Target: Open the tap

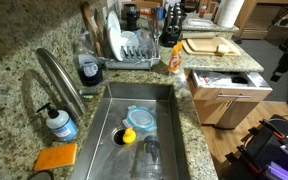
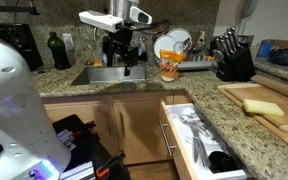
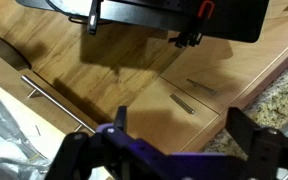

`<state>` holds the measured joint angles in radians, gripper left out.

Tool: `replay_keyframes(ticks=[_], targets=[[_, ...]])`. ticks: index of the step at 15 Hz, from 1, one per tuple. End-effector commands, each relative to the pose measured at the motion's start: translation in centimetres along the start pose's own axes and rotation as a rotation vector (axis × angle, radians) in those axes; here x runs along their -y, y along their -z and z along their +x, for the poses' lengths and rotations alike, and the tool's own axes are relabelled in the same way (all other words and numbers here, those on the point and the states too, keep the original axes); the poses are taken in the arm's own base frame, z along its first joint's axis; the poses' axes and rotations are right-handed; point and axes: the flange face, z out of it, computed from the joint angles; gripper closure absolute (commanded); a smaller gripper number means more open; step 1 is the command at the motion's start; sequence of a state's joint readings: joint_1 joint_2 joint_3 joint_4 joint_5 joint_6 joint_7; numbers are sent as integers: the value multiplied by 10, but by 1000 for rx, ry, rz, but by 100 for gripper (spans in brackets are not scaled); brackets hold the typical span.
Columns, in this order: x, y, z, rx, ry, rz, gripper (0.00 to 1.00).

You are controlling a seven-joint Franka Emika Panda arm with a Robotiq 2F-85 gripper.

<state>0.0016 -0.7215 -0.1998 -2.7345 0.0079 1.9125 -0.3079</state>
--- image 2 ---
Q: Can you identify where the stainless steel sink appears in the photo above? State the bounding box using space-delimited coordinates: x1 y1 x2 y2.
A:
71 66 147 86

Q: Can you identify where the silver cutlery in drawer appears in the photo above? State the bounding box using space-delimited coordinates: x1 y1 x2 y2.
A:
178 109 215 167

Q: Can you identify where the black knife block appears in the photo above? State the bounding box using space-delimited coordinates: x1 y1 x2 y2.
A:
210 27 255 82

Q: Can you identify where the dark blue bowl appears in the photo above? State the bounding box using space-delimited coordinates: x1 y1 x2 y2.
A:
269 48 288 66

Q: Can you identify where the white plate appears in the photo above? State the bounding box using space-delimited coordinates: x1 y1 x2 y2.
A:
154 35 176 57
168 28 191 42

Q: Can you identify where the silver drawer handle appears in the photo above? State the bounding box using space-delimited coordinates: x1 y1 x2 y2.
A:
159 121 176 157

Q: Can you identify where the black microwave oven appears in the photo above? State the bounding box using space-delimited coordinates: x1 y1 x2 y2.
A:
0 23 44 71

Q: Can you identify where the orange snack bag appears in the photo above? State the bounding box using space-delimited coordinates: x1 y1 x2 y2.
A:
159 50 185 82

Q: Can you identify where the white plate front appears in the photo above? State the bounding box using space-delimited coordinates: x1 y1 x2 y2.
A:
154 35 176 57

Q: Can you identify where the wooden rolling pin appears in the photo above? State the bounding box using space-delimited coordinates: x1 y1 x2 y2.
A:
251 75 288 96

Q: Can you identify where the open white drawer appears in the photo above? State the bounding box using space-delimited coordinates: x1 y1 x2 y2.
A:
159 100 252 180

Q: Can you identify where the blue soap container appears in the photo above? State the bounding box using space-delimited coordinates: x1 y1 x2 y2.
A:
102 53 108 65

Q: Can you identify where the black round cup in drawer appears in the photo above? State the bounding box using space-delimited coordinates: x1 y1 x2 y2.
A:
208 151 238 173

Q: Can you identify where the wooden cabinet door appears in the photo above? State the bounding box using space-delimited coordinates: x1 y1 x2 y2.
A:
113 100 168 164

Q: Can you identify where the white plate rear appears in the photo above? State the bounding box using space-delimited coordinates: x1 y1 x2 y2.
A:
168 28 191 42

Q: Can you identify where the wooden cutting board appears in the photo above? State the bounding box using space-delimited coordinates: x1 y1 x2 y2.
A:
218 83 288 144

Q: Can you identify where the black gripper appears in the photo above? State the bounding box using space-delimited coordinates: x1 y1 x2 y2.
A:
102 29 138 76

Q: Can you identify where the orange black clamp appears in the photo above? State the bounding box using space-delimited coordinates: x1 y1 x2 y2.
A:
95 151 126 178

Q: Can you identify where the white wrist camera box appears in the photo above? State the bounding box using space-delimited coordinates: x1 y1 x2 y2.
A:
79 10 123 33

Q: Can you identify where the yellow sponge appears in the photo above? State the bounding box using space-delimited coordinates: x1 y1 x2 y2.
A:
243 99 284 116

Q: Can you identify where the dish drying rack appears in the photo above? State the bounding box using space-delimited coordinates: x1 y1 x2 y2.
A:
177 52 216 71

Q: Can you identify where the dark green glass bottle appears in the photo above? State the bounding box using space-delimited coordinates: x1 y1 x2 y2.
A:
47 32 71 70

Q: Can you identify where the white wall outlet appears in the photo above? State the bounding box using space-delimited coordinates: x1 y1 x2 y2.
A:
62 34 74 51

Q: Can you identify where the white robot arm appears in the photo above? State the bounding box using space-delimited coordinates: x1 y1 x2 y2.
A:
0 39 71 180

